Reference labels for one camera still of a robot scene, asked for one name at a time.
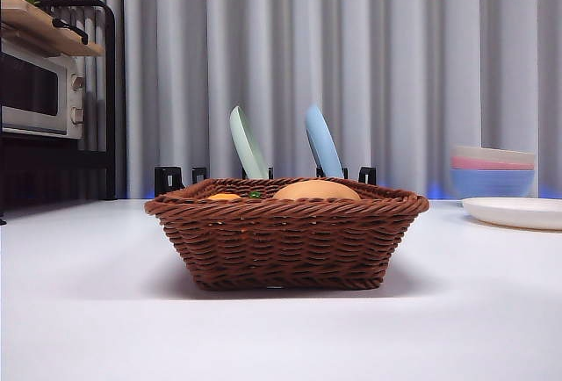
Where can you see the pink bowl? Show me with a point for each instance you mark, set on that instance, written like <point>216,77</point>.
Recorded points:
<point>465,163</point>

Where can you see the white flat plate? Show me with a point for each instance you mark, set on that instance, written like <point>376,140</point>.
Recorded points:
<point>518,213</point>

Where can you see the pale green plate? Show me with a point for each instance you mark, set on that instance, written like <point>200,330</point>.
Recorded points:
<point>248,148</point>

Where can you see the black metal shelf frame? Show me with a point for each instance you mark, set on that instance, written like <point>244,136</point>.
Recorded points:
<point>107,91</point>

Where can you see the black plate rack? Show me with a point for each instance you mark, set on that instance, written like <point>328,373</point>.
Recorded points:
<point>169,179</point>

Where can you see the blue bowl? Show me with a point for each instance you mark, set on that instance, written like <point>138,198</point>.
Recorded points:
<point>492,181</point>

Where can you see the tan potato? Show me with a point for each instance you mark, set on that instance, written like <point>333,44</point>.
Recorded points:
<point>316,190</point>

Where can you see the silver toaster oven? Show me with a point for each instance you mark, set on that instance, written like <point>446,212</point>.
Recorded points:
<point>30,91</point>

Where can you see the pale blue plate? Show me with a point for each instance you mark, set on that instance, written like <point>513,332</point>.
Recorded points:
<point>322,144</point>

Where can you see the orange plastic corn cob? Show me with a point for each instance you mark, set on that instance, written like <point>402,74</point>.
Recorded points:
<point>224,197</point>

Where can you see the grey pleated curtain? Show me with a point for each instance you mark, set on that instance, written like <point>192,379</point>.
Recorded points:
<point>373,47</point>

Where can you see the brown wicker basket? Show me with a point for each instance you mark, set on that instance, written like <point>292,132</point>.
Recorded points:
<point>285,245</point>

